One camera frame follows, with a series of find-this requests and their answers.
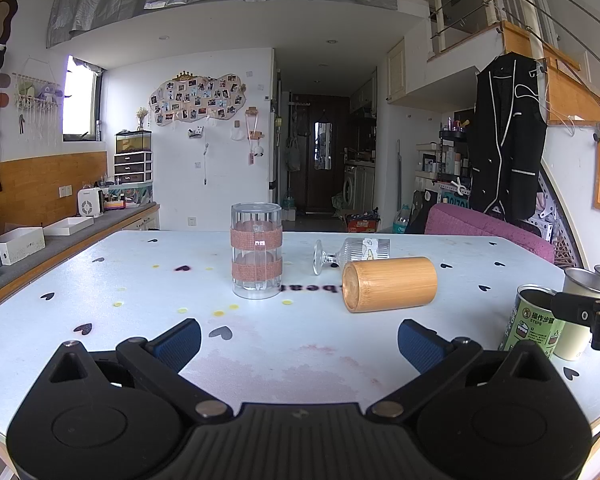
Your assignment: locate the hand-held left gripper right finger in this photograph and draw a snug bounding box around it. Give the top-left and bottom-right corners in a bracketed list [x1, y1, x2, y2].
[365, 318, 556, 419]

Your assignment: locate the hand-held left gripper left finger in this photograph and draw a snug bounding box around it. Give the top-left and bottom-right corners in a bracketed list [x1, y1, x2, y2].
[44, 318, 234, 419]

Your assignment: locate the cream metal cup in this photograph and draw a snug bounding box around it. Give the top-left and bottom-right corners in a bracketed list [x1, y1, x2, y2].
[553, 267, 600, 362]

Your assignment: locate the bamboo cup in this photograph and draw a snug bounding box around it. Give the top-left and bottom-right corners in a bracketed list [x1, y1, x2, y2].
[341, 256, 439, 314]

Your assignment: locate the clear cup with pink bands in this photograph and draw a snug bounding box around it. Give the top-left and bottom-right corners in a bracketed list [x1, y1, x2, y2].
[230, 202, 284, 300]

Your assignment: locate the green tin can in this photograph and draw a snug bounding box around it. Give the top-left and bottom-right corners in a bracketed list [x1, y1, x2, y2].
[497, 284, 567, 359]

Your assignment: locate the ribbed glass goblet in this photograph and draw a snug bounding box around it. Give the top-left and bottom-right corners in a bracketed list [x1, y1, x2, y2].
[313, 237, 391, 276]

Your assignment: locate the purple chair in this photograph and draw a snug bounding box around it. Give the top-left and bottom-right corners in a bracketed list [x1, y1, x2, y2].
[424, 203, 556, 264]

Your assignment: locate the red cardboard box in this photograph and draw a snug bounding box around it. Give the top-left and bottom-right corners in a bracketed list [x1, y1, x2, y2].
[346, 211, 382, 234]

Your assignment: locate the grey side counter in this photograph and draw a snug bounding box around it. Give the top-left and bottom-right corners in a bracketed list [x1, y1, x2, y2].
[0, 202, 161, 317]

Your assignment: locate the flat white box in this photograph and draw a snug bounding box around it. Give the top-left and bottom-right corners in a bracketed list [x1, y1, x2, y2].
[43, 216, 95, 237]

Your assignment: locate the small white heater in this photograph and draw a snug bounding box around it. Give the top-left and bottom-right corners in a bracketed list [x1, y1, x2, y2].
[77, 187, 104, 219]

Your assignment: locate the washing machine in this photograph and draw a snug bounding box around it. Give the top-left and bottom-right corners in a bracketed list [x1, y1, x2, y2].
[342, 162, 362, 209]

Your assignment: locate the white drawer unit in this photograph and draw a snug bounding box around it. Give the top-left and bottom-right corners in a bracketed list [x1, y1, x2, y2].
[113, 152, 154, 185]

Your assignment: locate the black jacket with white trim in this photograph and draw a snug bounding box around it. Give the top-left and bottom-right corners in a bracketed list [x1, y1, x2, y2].
[467, 52, 549, 222]

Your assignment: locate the white cardboard box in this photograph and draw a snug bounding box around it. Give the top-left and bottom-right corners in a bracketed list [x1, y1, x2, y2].
[0, 227, 46, 266]

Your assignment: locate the black shelf rack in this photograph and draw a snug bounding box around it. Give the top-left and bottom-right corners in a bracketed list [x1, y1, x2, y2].
[438, 129, 471, 197]

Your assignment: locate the glass fish tank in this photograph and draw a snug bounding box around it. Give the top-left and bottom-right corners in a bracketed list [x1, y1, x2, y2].
[114, 130, 153, 155]

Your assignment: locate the dark wooden door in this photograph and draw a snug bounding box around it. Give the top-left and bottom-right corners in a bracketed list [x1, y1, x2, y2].
[306, 94, 350, 212]

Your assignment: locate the hanging cloth bag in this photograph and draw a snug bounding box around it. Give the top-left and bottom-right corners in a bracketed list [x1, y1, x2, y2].
[284, 136, 302, 172]

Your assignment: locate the cloud-shaped photo board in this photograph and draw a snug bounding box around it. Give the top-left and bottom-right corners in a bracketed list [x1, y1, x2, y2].
[148, 73, 246, 126]

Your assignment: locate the window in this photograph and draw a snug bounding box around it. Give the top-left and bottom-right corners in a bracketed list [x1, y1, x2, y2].
[62, 54, 104, 143]

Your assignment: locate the stair railing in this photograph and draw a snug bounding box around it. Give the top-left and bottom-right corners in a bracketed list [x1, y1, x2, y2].
[427, 0, 600, 126]

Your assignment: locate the macrame wall hanging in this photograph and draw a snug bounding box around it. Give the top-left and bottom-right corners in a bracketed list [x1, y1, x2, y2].
[12, 58, 64, 137]

